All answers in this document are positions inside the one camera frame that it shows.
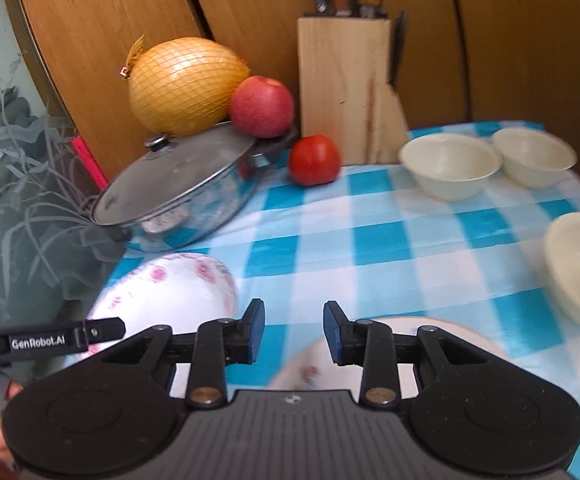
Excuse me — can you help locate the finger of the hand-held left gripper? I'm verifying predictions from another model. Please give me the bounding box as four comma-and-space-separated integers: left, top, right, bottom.
84, 317, 127, 347

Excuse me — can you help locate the wooden knife block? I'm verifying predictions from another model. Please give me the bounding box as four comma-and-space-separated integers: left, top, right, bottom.
297, 16, 411, 166

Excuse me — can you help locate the red tomato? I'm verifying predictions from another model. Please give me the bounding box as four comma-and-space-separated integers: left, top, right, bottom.
288, 134, 342, 187

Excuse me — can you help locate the pink flat board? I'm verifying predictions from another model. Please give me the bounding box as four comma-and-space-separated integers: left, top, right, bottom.
68, 135, 111, 192

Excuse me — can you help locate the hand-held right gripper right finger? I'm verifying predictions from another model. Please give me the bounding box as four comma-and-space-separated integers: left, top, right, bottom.
322, 301, 493, 408

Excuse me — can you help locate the red apple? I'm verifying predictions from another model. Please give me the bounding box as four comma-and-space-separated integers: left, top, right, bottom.
228, 75, 295, 139

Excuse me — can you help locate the etched glass panel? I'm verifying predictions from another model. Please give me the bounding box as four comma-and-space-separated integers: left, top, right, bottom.
0, 0, 123, 313

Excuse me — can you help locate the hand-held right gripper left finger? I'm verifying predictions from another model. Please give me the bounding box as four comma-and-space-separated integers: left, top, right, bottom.
100, 299, 267, 408

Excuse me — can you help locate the floral white plate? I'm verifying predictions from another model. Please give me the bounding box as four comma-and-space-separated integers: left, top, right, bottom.
87, 254, 241, 352
270, 316, 513, 392

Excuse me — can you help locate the glass pan lid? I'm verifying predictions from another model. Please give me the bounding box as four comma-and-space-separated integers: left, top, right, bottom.
91, 121, 257, 226

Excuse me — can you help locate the blue white checked tablecloth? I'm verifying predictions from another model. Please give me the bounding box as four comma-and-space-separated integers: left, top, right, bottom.
90, 120, 580, 480

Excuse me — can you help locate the steel pan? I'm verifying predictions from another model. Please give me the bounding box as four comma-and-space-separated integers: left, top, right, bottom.
87, 127, 301, 253

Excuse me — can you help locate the pomelo in yellow net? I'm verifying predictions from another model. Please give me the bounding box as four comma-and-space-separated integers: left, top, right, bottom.
120, 35, 253, 137

